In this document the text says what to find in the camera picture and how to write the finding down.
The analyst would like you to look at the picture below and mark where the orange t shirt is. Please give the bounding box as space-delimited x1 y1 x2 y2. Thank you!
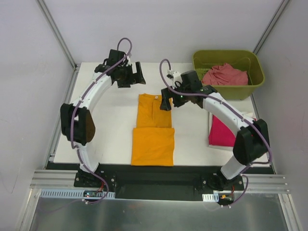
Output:
131 93 175 167

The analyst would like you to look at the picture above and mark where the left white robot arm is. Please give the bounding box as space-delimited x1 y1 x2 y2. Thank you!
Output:
60 49 146 187

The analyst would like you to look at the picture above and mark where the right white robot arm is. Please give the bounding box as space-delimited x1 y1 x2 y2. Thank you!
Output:
160 69 270 191

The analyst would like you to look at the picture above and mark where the pink crumpled t shirt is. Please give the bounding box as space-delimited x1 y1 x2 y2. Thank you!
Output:
202 63 248 86

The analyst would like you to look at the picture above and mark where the olive green plastic bin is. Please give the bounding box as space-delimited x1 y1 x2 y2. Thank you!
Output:
192 50 265 100

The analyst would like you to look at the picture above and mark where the folded magenta t shirt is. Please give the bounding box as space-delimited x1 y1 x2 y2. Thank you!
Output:
208 115 235 147

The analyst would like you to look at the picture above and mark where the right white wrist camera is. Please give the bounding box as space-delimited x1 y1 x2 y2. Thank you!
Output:
167 69 182 89

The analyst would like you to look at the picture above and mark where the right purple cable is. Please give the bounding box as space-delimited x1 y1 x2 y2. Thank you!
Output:
160 59 274 210

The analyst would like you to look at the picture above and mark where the purple cable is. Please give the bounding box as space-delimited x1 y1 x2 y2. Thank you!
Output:
38 38 133 214
160 59 274 210

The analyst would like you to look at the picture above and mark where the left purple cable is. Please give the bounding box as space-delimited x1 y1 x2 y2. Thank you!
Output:
38 38 133 214

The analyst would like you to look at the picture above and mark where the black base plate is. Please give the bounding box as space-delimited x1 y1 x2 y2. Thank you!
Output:
45 162 250 200

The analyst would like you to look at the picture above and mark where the right white cable duct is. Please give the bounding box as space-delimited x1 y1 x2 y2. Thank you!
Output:
202 192 219 202

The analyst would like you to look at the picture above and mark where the white cable duct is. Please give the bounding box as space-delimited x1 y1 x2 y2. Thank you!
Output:
202 192 219 202
40 189 116 200

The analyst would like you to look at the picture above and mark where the left aluminium frame post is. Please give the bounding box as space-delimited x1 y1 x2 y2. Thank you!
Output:
36 0 77 70

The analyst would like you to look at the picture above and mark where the aluminium frame post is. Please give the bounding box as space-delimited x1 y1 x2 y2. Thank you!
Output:
253 0 292 55
36 0 77 70

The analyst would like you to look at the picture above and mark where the aluminium front rail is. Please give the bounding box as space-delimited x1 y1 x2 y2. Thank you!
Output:
30 169 291 194

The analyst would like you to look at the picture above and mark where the right aluminium frame post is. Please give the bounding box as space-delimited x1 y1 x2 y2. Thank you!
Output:
253 0 292 55

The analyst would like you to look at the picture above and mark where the left white cable duct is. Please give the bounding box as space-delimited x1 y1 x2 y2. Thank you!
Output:
40 189 116 200

